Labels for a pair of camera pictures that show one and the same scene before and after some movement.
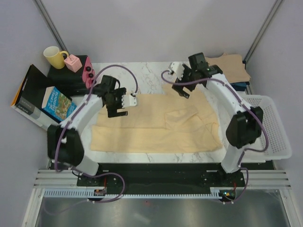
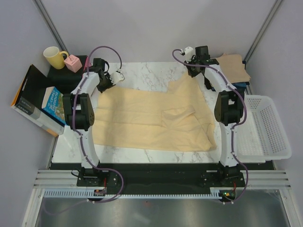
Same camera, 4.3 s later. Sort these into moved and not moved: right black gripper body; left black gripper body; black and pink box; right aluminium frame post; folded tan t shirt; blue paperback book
Moved: right black gripper body; left black gripper body
Not moved: blue paperback book; black and pink box; right aluminium frame post; folded tan t shirt
